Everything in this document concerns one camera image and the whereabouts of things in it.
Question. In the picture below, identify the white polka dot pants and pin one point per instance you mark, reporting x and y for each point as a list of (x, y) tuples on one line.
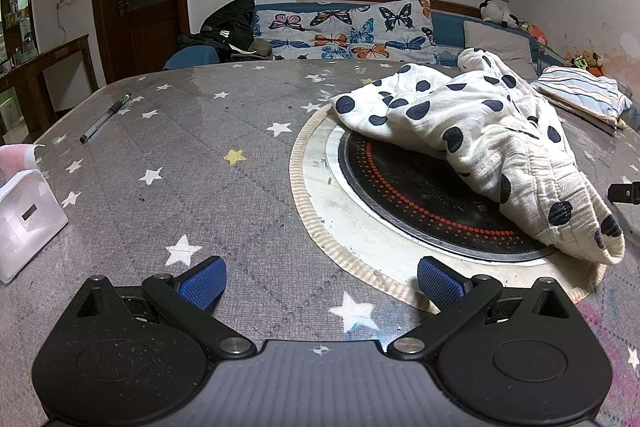
[(475, 132)]

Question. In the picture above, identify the pink and white wrapper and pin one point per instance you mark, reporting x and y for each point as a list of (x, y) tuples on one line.
[(15, 157)]

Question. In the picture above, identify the small colourful plush toys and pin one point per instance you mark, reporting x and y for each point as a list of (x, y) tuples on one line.
[(587, 63)]

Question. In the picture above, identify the grey star print tablecloth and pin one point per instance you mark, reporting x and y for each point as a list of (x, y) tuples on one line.
[(175, 132)]

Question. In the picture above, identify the blue sofa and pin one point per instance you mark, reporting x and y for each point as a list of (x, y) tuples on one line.
[(447, 27)]

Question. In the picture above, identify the folded striped cloth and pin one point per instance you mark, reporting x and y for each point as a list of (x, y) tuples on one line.
[(580, 89)]

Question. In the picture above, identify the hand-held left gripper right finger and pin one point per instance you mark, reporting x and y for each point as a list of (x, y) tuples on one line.
[(440, 282)]

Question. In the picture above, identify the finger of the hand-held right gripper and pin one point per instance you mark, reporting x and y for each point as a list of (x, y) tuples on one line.
[(625, 193)]

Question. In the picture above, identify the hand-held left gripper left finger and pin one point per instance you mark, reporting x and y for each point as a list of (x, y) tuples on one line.
[(202, 282)]

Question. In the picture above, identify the orange and pink plush toy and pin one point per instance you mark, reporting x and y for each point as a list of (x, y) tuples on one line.
[(532, 31)]

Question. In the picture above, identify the round black induction cooktop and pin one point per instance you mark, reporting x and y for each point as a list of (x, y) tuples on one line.
[(410, 187)]

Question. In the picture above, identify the wooden desk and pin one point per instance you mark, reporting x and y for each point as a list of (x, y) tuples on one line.
[(50, 57)]

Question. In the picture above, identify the black bag on sofa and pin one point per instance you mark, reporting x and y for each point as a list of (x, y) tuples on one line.
[(225, 32)]

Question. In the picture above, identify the butterfly print pillow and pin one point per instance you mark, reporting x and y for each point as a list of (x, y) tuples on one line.
[(345, 32)]

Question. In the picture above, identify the grey pillow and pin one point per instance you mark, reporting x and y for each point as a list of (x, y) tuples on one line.
[(500, 47)]

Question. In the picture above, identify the black pen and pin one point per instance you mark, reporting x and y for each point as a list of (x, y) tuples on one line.
[(105, 118)]

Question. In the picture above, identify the wall shelf with bottles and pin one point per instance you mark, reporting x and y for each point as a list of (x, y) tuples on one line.
[(15, 7)]

